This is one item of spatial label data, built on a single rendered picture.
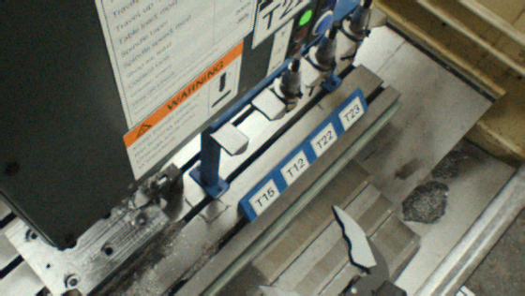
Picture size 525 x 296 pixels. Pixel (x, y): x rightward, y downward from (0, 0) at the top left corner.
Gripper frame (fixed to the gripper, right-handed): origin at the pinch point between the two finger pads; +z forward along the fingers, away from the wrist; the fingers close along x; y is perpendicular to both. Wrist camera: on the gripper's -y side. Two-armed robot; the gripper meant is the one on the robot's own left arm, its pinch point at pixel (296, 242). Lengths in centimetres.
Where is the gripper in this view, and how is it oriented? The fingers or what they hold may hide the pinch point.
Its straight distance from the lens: 70.7
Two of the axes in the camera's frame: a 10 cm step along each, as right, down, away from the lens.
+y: 0.1, 4.5, 8.9
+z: -7.1, -6.3, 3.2
